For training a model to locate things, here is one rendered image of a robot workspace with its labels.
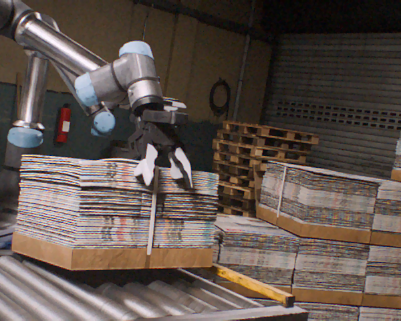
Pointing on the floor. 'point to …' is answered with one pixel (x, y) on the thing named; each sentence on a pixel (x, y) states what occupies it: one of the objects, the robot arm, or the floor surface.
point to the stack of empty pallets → (244, 204)
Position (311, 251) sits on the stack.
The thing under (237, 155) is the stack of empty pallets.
